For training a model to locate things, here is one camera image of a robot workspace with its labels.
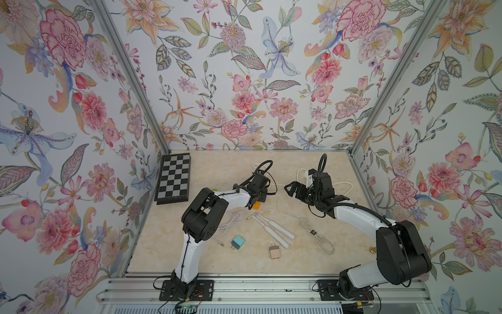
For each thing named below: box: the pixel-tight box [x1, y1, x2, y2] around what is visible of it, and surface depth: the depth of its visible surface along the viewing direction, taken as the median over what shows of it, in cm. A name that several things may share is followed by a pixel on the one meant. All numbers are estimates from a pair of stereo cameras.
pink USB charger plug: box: [268, 243, 281, 260], surface depth 84 cm
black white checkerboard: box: [154, 152, 191, 205], surface depth 106 cm
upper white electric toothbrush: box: [254, 212, 296, 241], surface depth 90 cm
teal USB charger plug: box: [230, 234, 246, 250], surface depth 86 cm
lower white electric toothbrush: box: [251, 215, 291, 250], surface depth 88 cm
